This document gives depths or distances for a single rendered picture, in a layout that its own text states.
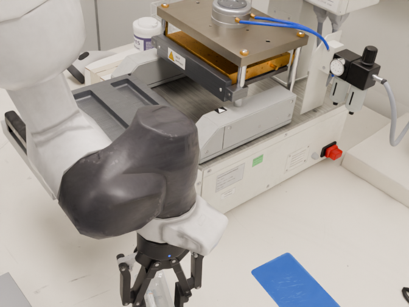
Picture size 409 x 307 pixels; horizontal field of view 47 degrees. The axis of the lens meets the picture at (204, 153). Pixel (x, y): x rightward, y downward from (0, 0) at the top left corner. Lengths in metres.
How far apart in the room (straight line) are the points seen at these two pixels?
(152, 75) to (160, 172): 0.56
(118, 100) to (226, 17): 0.26
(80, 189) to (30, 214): 0.54
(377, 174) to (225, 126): 0.46
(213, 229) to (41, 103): 0.27
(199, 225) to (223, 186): 0.34
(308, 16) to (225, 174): 0.40
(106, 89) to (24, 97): 0.43
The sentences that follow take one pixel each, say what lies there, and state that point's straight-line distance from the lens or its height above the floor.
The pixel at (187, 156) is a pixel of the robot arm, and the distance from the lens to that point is 0.55.
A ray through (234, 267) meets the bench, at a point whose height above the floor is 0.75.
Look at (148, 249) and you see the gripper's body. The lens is 0.67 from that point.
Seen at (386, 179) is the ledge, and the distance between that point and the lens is 1.18.
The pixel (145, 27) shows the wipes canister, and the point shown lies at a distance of 1.48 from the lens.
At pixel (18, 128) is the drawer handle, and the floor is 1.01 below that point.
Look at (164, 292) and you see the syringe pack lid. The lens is 0.88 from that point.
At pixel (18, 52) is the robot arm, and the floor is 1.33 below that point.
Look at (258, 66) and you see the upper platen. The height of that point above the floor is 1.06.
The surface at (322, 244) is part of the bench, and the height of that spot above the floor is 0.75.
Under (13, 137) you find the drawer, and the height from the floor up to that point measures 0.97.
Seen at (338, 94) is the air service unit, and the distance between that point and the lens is 1.01.
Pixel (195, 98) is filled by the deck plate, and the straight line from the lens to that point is 1.06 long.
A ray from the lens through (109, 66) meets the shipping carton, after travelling 1.38.
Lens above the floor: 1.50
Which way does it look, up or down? 39 degrees down
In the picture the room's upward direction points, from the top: 5 degrees clockwise
